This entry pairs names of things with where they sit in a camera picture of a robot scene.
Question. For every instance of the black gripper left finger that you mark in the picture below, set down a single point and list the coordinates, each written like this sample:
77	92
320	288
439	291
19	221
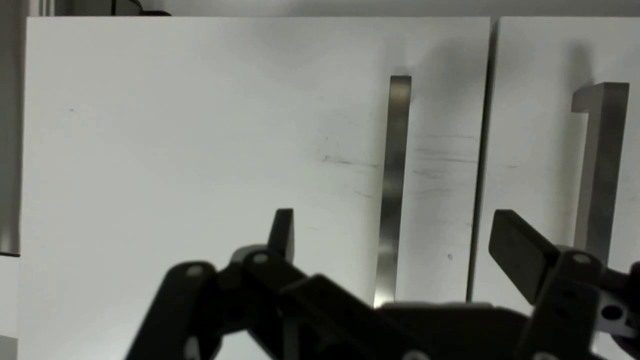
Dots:
267	300

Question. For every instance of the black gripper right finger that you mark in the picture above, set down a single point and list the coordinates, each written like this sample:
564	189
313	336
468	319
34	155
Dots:
566	293

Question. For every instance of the narrow white cupboard door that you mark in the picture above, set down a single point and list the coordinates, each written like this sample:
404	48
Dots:
200	153

